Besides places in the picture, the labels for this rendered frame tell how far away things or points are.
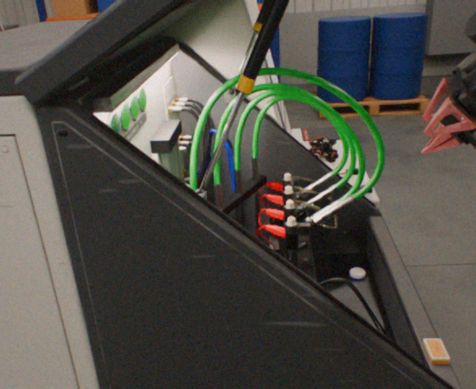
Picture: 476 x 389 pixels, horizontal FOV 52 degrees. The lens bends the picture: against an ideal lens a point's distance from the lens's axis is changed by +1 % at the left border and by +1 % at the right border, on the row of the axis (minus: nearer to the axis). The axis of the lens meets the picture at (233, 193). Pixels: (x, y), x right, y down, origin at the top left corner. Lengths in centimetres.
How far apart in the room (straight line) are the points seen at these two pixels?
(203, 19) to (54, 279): 77
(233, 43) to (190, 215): 71
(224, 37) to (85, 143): 71
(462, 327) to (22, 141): 226
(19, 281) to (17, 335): 10
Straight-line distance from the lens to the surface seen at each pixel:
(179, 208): 64
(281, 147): 130
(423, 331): 102
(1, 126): 67
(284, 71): 92
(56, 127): 64
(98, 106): 70
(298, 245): 106
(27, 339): 84
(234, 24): 127
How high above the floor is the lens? 159
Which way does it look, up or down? 24 degrees down
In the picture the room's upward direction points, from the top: 4 degrees counter-clockwise
